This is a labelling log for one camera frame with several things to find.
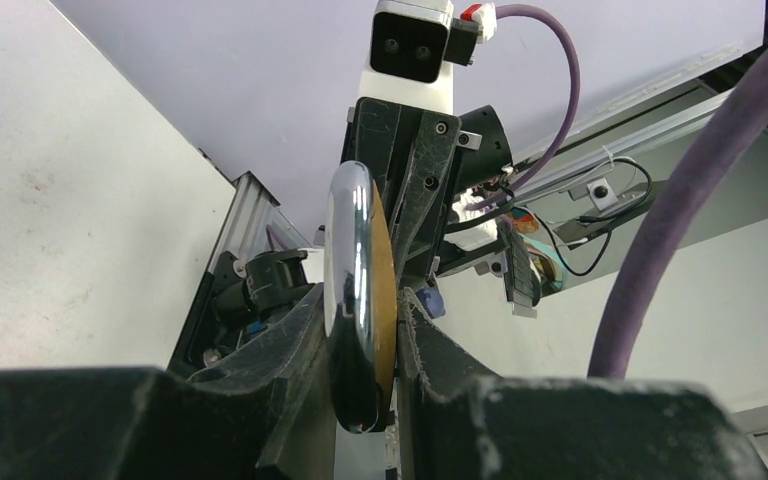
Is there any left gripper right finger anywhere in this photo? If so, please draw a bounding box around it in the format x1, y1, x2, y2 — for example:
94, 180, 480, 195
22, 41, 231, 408
397, 289, 768, 479

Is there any brass padlock short shackle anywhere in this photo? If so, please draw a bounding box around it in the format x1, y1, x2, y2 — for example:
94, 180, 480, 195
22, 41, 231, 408
323, 161, 398, 434

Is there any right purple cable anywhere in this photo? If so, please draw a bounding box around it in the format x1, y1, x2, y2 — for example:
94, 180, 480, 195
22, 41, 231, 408
476, 3, 583, 212

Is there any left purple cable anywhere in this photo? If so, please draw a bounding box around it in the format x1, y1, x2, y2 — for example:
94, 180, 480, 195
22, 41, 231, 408
585, 9, 768, 380

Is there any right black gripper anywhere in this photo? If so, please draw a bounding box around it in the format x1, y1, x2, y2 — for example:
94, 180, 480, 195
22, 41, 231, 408
342, 97, 462, 289

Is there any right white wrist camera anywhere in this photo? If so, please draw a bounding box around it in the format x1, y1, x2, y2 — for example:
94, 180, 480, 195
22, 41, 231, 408
358, 0, 497, 114

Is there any purple cable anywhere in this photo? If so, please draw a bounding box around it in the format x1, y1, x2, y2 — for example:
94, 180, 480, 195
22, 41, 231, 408
585, 9, 768, 380
476, 3, 583, 212

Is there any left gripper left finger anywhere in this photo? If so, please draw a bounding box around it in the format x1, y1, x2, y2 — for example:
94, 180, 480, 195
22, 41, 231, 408
0, 286, 331, 479

